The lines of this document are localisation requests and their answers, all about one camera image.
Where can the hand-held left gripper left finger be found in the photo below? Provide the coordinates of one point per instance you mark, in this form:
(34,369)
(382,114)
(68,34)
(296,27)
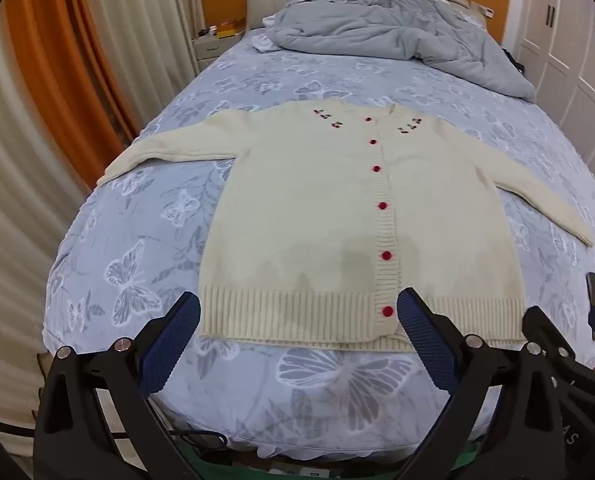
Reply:
(170,345)

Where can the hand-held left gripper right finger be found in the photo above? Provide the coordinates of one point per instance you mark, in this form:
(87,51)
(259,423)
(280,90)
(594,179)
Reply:
(427,345)

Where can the cream knit cardigan red buttons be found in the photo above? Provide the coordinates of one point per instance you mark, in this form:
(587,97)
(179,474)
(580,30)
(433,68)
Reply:
(302,220)

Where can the blue butterfly print bed sheet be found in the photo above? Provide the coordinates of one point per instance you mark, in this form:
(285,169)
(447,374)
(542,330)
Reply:
(152,240)

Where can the cream curtain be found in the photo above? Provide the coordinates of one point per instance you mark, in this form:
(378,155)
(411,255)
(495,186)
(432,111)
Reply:
(142,20)
(12,200)

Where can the white wardrobe doors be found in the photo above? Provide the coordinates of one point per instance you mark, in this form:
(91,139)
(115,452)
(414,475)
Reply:
(567,35)

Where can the white nightstand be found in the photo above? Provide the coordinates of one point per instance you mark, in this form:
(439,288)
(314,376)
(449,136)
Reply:
(212,51)

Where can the grey duvet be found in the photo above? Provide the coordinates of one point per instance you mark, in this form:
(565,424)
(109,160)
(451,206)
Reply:
(377,35)

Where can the white frilled cloth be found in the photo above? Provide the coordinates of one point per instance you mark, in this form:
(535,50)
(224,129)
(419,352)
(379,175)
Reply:
(265,44)

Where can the yellow box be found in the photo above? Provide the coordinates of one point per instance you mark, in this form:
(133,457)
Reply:
(230,29)

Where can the small white remote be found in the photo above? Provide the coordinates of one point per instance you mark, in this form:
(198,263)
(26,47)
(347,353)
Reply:
(487,11)

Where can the orange curtain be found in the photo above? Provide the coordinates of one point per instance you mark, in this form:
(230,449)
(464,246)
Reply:
(62,35)

